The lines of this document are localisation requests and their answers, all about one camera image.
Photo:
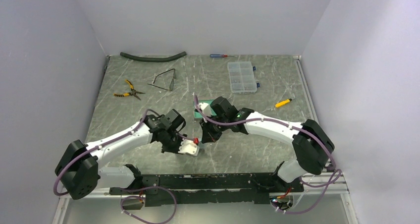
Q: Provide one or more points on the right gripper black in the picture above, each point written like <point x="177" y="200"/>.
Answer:
<point x="208" y="136"/>

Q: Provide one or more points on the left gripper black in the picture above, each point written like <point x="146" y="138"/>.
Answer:
<point x="176" y="149"/>

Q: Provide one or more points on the light blue cleaning cloth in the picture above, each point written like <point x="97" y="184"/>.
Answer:
<point x="202" y="145"/>

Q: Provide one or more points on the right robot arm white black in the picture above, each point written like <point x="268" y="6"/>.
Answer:
<point x="312" y="147"/>

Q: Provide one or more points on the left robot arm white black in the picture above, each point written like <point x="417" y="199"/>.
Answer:
<point x="82" y="168"/>

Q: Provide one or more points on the clear plastic organizer box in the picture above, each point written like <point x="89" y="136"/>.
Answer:
<point x="242" y="77"/>

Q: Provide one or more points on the blue red screwdriver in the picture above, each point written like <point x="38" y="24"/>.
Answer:
<point x="220" y="56"/>

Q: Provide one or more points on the yellow utility knife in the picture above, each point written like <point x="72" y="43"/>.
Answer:
<point x="282" y="103"/>

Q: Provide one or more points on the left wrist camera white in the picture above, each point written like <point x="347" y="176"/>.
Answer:
<point x="189" y="147"/>

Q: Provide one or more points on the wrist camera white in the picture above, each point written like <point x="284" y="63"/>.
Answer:
<point x="189" y="147"/>
<point x="205" y="109"/>

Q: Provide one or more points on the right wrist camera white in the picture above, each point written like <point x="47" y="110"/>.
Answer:
<point x="205" y="109"/>

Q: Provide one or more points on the yellow handled pliers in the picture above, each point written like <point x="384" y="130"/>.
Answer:
<point x="133" y="92"/>

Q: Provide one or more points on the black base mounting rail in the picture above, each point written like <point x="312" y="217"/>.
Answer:
<point x="163" y="189"/>

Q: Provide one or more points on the aluminium frame rail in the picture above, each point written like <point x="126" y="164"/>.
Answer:
<point x="328" y="183"/>

